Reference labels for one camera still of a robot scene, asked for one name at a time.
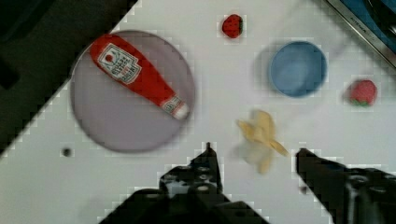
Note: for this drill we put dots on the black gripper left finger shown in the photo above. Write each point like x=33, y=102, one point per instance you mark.
x=188, y=194

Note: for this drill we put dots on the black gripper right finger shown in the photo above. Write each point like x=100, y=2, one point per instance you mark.
x=350, y=195

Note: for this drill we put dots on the grey round plate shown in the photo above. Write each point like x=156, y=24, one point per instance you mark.
x=121, y=120

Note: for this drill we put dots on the blue bowl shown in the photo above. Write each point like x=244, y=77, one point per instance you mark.
x=298, y=69

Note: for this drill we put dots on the peeled yellow toy banana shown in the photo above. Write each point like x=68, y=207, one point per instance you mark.
x=261, y=143

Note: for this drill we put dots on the dark red toy strawberry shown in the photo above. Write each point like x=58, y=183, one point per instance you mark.
x=232, y=26

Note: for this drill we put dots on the pink toy strawberry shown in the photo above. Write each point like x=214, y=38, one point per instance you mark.
x=363, y=92

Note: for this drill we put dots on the silver toaster oven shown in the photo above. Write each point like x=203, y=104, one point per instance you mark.
x=373, y=21

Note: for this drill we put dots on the red ketchup bottle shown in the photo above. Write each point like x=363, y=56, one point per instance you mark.
x=127, y=65

